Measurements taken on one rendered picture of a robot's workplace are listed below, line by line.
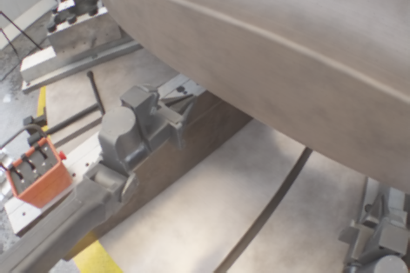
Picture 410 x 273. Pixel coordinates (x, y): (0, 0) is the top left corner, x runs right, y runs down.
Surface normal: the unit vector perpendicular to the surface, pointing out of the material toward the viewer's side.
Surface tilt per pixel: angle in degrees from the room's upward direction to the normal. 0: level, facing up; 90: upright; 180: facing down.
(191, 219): 0
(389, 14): 67
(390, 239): 4
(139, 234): 0
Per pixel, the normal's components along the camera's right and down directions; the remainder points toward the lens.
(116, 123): 0.03, -0.62
